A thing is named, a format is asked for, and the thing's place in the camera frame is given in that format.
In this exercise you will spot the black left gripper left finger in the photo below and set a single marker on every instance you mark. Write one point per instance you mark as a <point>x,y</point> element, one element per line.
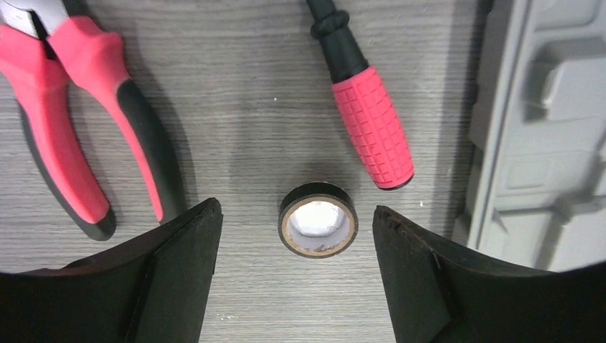
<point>152,288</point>

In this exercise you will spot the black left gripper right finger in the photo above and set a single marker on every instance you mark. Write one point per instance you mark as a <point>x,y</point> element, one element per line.
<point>440,291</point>

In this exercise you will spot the black electrical tape roll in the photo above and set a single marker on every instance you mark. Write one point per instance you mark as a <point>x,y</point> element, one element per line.
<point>317,220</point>

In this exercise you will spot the grey plastic tool case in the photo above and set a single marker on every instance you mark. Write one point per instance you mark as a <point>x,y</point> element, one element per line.
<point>536,191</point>

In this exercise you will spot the red handled screwdriver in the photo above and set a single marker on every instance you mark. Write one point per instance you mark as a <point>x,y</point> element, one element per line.
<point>365,106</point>

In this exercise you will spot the red black pliers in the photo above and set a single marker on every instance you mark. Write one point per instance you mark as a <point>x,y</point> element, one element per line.
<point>45,45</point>

